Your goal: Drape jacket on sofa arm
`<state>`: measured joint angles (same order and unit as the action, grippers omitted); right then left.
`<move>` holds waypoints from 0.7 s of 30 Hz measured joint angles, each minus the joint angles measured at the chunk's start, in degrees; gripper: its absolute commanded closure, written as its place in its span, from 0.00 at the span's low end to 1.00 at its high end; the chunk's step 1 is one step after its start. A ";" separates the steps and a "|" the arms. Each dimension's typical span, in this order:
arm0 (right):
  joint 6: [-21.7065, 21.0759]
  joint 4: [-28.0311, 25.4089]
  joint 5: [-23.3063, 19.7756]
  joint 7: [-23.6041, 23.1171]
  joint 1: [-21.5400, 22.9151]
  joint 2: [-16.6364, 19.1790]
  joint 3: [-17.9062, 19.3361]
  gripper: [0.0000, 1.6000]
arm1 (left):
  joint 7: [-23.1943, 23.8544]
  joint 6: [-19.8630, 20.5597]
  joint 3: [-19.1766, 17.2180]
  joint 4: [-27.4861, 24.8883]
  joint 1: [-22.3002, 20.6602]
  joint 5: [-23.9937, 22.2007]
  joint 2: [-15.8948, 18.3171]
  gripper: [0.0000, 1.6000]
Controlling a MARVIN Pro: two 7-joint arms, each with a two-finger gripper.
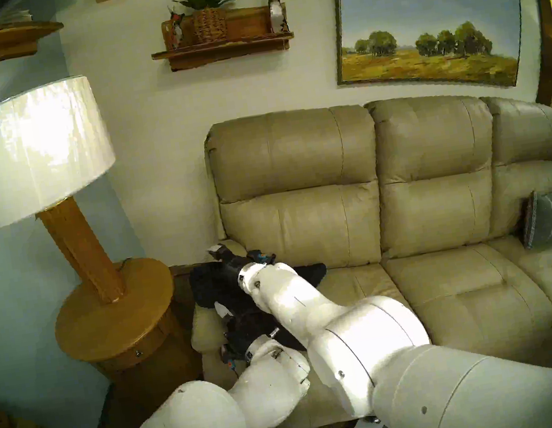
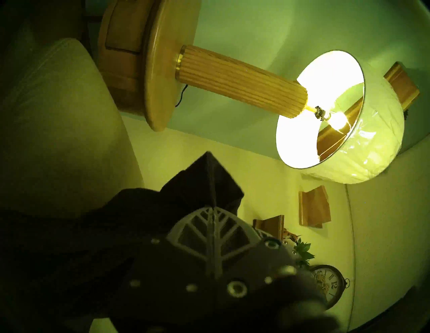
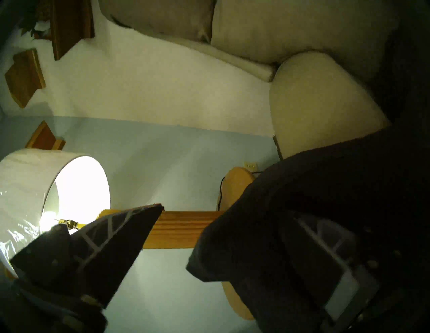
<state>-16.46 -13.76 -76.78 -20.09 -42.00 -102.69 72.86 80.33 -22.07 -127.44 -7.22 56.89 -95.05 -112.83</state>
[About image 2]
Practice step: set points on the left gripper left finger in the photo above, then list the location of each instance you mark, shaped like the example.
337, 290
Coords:
198, 231

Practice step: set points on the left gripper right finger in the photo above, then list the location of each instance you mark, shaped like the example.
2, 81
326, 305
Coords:
231, 231

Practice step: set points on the black jacket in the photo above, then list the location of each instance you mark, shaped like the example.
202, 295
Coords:
84, 241

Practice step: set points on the beige leather sofa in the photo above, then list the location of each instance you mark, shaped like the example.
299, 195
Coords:
60, 134

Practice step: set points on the orange cat figurine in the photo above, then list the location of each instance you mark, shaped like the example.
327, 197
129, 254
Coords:
291, 235

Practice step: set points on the green plant in woven pot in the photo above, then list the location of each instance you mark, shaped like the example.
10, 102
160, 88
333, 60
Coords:
302, 253

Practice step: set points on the table lamp with white shade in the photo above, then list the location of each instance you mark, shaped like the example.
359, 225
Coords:
242, 80

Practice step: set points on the round wooden side table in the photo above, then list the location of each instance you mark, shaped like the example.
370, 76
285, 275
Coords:
161, 67

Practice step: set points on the curved wooden corner shelf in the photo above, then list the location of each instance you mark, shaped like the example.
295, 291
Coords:
401, 84

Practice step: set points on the live-edge wooden wall shelf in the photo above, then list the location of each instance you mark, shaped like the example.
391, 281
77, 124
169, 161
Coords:
268, 226

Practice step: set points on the small wooden wall shelf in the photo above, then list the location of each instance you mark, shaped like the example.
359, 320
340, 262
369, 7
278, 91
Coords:
314, 206

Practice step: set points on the round wall clock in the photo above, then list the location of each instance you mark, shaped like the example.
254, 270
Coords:
327, 285

